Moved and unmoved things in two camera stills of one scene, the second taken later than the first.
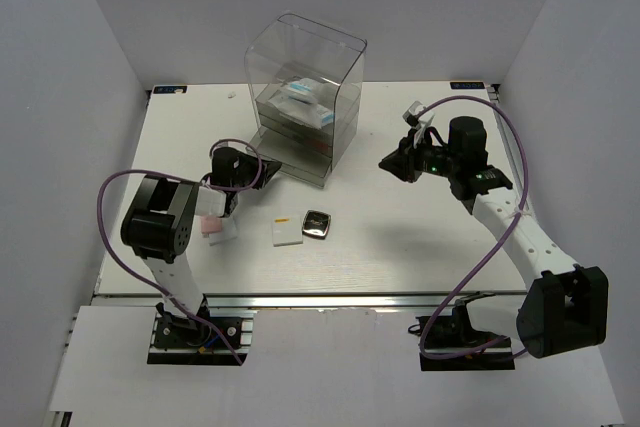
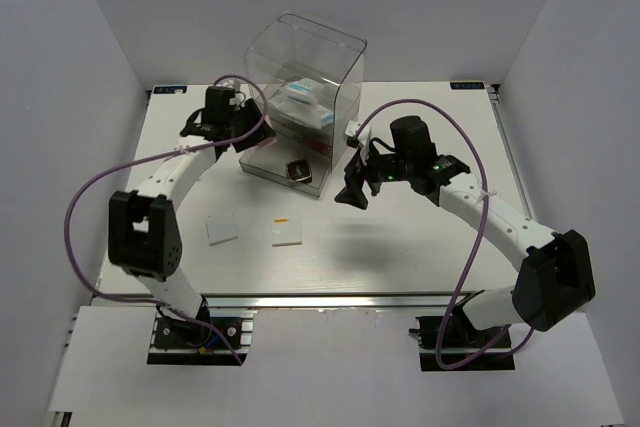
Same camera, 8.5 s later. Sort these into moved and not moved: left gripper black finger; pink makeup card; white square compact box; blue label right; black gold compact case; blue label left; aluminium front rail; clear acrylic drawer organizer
Moved: black gold compact case; pink makeup card; left gripper black finger
Not moved: white square compact box; blue label right; clear acrylic drawer organizer; aluminium front rail; blue label left
